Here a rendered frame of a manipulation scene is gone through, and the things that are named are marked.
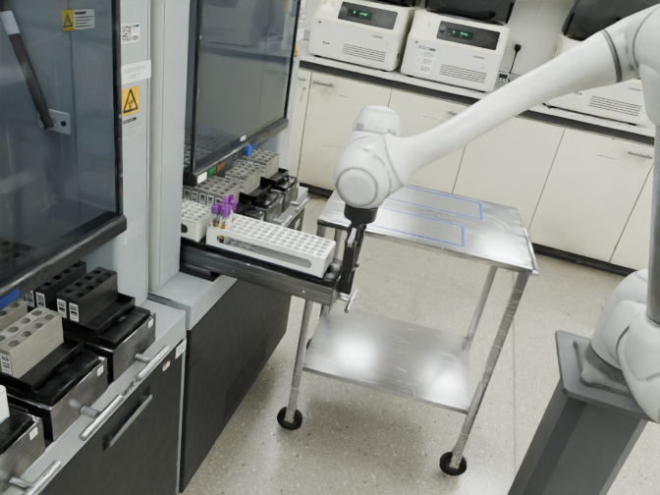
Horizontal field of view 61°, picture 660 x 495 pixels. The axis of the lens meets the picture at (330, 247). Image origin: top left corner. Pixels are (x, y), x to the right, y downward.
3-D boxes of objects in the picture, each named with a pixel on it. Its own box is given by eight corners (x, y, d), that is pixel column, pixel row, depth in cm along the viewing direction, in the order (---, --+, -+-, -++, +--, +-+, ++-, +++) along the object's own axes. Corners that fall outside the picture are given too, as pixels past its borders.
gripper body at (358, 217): (351, 191, 128) (344, 227, 132) (341, 203, 121) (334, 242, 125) (382, 199, 127) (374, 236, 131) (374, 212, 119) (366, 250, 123)
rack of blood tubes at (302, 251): (203, 248, 135) (205, 225, 132) (222, 232, 143) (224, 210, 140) (320, 282, 129) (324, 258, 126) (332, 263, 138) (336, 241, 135)
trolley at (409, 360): (274, 428, 194) (306, 215, 156) (305, 350, 234) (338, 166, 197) (465, 481, 187) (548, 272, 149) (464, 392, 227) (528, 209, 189)
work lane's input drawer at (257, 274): (75, 238, 142) (73, 205, 138) (108, 218, 154) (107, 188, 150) (346, 320, 129) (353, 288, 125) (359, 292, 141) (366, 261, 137)
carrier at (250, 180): (253, 184, 171) (255, 165, 168) (259, 185, 170) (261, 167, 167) (237, 195, 161) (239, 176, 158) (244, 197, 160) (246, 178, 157)
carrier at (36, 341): (54, 338, 96) (51, 308, 93) (64, 341, 96) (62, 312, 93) (1, 379, 86) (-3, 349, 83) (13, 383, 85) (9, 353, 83)
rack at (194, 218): (90, 214, 140) (89, 192, 137) (115, 201, 149) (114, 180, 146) (197, 246, 135) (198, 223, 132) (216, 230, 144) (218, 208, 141)
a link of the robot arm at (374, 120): (347, 164, 126) (336, 184, 114) (359, 96, 119) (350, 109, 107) (394, 175, 125) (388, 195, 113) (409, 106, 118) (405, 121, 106)
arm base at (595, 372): (643, 353, 144) (652, 335, 141) (664, 410, 125) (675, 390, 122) (571, 332, 147) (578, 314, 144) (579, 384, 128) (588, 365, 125)
